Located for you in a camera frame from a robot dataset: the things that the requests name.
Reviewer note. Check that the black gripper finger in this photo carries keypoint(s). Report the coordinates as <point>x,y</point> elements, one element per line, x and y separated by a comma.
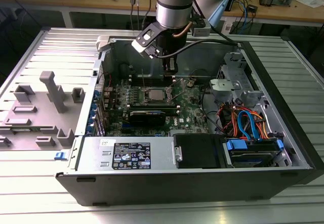
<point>165,72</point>

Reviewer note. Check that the metal locking lever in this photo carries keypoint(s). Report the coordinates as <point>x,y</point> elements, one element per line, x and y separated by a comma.
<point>143,78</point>
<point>174,92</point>

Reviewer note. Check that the silver CPU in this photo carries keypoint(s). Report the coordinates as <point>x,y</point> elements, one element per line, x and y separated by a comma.
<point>157,94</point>

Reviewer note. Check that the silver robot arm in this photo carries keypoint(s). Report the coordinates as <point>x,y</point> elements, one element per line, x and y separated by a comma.
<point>172,6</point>

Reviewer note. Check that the blue slot retainer clips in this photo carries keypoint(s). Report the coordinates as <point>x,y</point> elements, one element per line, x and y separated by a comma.
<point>93,107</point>

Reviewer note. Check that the black drive bay cover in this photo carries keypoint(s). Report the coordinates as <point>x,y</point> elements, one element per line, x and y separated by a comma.
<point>200,150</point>

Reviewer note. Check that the coin battery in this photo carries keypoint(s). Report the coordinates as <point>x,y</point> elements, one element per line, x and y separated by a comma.
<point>190,83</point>

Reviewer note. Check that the black RAM stick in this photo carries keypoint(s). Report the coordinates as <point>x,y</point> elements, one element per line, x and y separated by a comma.
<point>152,106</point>

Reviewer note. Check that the green motherboard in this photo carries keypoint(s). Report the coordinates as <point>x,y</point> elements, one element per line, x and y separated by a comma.
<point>188,112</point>

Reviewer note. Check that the black graphics card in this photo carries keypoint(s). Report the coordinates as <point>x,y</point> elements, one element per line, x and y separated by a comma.
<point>146,119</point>

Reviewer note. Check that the white code label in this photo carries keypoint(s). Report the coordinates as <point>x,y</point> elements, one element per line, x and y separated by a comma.
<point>227,27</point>

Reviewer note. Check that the grey case latch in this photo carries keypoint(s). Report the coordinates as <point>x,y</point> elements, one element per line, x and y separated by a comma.
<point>102,43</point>

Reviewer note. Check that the silver metal drive cage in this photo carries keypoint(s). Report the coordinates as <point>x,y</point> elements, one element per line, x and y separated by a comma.
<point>236,85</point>

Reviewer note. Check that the silver drive latch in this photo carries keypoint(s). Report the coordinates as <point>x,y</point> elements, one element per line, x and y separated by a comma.
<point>177,153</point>

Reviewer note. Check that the black power supply label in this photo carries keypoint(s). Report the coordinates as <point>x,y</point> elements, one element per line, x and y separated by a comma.
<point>131,155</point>

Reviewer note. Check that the white sticker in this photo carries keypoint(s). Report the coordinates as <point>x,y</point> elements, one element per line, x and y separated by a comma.
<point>107,142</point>

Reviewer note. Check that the small black adapter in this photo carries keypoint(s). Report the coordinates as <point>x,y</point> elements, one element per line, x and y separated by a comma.
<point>252,8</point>

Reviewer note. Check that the wooden desk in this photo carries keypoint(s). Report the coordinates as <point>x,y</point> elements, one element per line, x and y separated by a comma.
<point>76,2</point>

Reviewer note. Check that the hard disk in blue carrier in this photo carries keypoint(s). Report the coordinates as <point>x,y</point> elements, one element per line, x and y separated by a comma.
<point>236,144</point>

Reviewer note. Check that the silver power supply unit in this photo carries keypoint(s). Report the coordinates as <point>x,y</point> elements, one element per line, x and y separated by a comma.
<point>91,158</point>

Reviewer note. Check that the black PC case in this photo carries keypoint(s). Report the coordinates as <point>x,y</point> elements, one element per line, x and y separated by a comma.
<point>152,188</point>

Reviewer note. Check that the blue plastic clip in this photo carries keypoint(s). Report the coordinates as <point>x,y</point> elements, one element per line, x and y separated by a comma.
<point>60,156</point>

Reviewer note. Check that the grey parts rack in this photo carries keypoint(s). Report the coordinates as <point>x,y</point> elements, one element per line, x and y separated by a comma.
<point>38,133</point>

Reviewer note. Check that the white paper sheet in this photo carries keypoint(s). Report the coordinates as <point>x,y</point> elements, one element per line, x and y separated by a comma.
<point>310,2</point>

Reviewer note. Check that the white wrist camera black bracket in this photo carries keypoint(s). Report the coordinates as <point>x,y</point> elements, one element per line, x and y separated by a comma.
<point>145,38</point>

